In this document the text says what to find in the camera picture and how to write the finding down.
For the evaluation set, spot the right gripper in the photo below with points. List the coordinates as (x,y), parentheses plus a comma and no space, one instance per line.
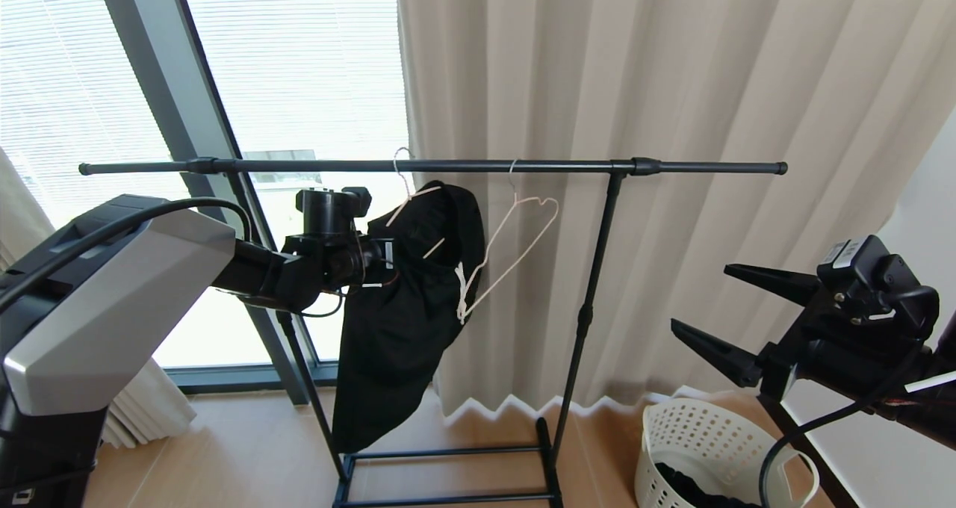
(829,362)

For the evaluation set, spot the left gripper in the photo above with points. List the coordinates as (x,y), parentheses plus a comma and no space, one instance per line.
(358,265)

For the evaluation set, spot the black shorts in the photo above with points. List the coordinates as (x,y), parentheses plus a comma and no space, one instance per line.
(396,329)

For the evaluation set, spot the pink clothes hanger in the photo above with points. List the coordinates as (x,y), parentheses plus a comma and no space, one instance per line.
(426,191)
(554,213)

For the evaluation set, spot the heap of clothes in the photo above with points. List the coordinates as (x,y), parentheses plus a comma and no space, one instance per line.
(687,489)

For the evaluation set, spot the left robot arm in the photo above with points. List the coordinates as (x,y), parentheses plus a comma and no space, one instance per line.
(112,306)

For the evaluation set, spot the white laundry basket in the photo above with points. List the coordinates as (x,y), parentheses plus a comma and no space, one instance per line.
(694,433)

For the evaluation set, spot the black clothes rack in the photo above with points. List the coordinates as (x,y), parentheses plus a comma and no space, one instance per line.
(567,166)

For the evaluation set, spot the window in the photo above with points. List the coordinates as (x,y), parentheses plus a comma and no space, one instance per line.
(314,67)

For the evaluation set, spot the beige curtain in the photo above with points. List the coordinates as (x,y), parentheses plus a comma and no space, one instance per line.
(149,411)
(672,67)

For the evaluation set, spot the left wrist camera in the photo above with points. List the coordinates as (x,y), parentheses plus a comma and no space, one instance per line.
(357,202)

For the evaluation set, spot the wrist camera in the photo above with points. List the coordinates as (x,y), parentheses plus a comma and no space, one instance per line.
(357,202)
(881,284)

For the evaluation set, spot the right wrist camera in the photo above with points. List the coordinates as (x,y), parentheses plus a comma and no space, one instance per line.
(881,284)

